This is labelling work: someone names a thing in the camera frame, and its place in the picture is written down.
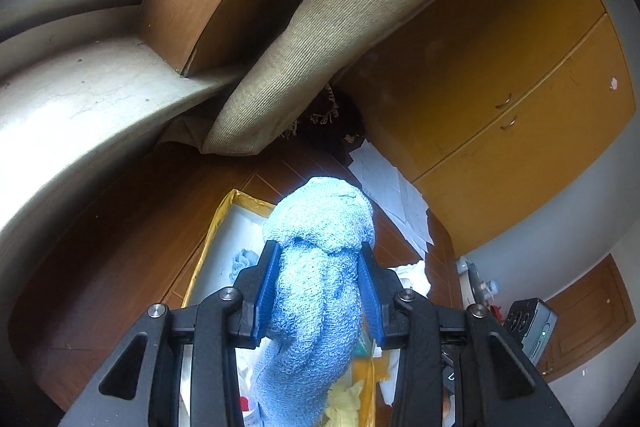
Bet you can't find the dark fringed cloth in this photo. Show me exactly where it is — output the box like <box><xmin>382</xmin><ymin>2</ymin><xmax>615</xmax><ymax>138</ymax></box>
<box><xmin>280</xmin><ymin>82</ymin><xmax>371</xmax><ymax>158</ymax></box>

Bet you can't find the pile of white papers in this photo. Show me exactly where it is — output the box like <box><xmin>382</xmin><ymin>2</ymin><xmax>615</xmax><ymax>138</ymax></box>
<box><xmin>345</xmin><ymin>139</ymin><xmax>436</xmax><ymax>258</ymax></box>

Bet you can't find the light blue soft item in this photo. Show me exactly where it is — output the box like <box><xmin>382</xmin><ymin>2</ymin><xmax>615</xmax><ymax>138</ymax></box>
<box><xmin>229</xmin><ymin>248</ymin><xmax>262</xmax><ymax>282</ymax></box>

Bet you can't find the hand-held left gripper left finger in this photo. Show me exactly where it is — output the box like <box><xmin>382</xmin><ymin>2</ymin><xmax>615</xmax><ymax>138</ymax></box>
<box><xmin>62</xmin><ymin>239</ymin><xmax>281</xmax><ymax>427</ymax></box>

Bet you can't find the white plastic bag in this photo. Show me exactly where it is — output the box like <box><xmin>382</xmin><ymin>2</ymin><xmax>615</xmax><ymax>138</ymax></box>
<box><xmin>387</xmin><ymin>259</ymin><xmax>432</xmax><ymax>300</ymax></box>

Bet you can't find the light blue towel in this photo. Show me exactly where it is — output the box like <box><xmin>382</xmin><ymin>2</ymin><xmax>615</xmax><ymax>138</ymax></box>
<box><xmin>250</xmin><ymin>176</ymin><xmax>377</xmax><ymax>427</ymax></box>

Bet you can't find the yellow cloth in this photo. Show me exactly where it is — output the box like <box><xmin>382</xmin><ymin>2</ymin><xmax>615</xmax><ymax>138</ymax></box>
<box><xmin>324</xmin><ymin>377</ymin><xmax>368</xmax><ymax>427</ymax></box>

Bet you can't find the white electric pot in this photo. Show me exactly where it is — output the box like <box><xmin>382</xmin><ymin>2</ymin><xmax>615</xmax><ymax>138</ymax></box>
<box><xmin>455</xmin><ymin>257</ymin><xmax>501</xmax><ymax>308</ymax></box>

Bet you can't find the beige patterned curtain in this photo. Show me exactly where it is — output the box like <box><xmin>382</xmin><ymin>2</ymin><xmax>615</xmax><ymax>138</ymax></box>
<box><xmin>202</xmin><ymin>0</ymin><xmax>558</xmax><ymax>156</ymax></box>

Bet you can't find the brown wooden door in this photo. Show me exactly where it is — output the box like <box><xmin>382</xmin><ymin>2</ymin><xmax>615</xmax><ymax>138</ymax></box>
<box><xmin>542</xmin><ymin>254</ymin><xmax>637</xmax><ymax>380</ymax></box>

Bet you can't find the yellow cardboard box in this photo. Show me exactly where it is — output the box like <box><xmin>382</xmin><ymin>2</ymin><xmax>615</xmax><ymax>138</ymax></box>
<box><xmin>182</xmin><ymin>188</ymin><xmax>401</xmax><ymax>427</ymax></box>

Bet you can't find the yellow wooden wardrobe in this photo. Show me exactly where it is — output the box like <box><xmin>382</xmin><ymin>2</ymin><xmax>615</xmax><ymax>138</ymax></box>
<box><xmin>340</xmin><ymin>0</ymin><xmax>638</xmax><ymax>258</ymax></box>

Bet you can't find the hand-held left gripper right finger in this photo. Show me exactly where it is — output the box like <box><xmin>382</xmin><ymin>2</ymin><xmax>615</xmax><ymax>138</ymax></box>
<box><xmin>357</xmin><ymin>241</ymin><xmax>573</xmax><ymax>427</ymax></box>

